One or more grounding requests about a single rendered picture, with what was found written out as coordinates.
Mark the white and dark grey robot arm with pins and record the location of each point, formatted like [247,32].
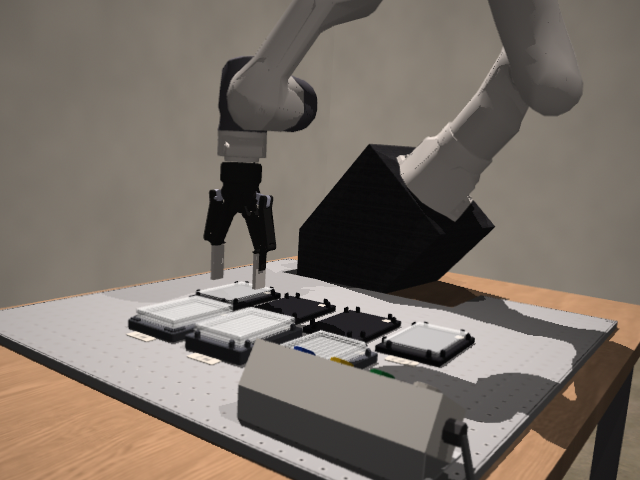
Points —
[536,68]

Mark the grey control panel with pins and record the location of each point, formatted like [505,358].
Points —
[379,424]

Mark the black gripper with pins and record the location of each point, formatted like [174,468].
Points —
[242,179]

